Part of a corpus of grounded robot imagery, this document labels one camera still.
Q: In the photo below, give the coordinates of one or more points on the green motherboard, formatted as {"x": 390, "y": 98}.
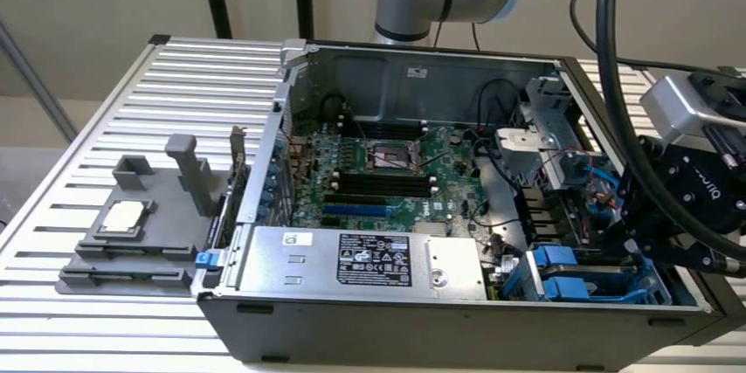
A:
{"x": 402, "y": 176}

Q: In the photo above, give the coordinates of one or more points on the blue case latch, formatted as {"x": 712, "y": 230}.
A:
{"x": 207, "y": 259}

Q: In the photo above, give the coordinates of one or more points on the green RAM stick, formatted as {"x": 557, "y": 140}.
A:
{"x": 119, "y": 278}

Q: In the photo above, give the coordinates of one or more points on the black RAM slot bank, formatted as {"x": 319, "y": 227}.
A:
{"x": 385, "y": 181}
{"x": 385, "y": 128}

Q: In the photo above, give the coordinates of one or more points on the silver metal drive cage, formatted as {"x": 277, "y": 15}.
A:
{"x": 540, "y": 141}

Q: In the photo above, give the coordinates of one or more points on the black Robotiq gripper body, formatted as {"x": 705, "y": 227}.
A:
{"x": 693, "y": 198}

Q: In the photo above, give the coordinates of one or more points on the grey parts rack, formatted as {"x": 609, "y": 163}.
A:
{"x": 146, "y": 224}

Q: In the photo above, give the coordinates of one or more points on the blue disk bay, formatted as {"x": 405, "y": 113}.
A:
{"x": 560, "y": 277}

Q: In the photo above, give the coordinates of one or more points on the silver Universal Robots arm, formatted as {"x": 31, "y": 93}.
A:
{"x": 407, "y": 6}

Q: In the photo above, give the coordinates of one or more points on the blue expansion slot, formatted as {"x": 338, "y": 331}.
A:
{"x": 355, "y": 211}

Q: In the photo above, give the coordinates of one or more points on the graphics card with metal bracket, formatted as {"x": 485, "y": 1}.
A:
{"x": 233, "y": 189}

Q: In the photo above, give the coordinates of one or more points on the black open PC case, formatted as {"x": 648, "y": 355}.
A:
{"x": 443, "y": 329}

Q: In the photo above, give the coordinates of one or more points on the silver power supply unit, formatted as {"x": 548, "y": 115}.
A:
{"x": 350, "y": 259}

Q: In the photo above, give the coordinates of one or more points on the grey metal pole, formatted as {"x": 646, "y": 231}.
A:
{"x": 35, "y": 80}

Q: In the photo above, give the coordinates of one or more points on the CPU socket with metal frame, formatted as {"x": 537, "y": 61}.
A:
{"x": 391, "y": 152}

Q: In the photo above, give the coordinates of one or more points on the silver CPU chip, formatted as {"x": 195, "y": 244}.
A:
{"x": 126, "y": 216}

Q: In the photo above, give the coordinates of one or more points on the silver chipset heat sink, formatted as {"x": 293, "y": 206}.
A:
{"x": 435, "y": 229}

